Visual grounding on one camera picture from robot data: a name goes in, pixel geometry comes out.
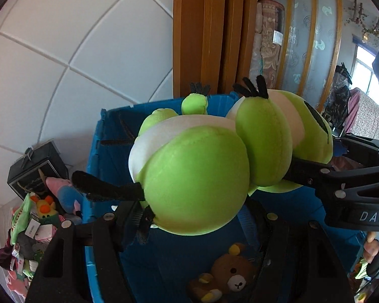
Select frosted glass sliding door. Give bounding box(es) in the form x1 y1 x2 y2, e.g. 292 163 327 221
265 0 345 102

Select window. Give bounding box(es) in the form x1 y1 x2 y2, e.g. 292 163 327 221
354 35 379 108

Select rolled patterned carpet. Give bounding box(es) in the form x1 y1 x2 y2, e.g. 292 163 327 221
249 0 286 90

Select blue plastic storage bin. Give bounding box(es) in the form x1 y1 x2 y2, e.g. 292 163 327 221
82 93 367 303

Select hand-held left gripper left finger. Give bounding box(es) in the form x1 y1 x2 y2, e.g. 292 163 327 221
25 200 143 303

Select black gift box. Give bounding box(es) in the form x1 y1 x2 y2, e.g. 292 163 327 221
7 141 70 201

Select yellow duck plush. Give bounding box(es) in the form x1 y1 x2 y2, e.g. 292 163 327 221
30 195 58 220

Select pink floral cloth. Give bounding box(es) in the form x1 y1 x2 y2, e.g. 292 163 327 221
346 89 379 140

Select brown bear plush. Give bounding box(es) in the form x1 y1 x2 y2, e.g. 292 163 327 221
188 242 259 303

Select person's right hand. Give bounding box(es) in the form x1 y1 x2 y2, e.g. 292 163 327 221
365 231 379 261

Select pink pig plush teal body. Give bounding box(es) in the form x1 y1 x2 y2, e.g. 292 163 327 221
45 177 84 224

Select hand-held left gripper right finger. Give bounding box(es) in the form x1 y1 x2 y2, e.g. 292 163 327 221
249 205 355 303

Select dark hanging clothes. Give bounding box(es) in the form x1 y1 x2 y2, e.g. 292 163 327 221
322 64 352 130

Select pile of toys and packets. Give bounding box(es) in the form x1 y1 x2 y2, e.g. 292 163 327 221
0 192 83 297

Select wooden door frame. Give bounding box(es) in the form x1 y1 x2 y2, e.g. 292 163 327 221
172 0 259 98

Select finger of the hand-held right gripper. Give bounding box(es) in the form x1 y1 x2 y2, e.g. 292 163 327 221
284 159 379 201
333 133 379 166

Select green frog plush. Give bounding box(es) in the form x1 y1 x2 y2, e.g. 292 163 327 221
72 75 334 237

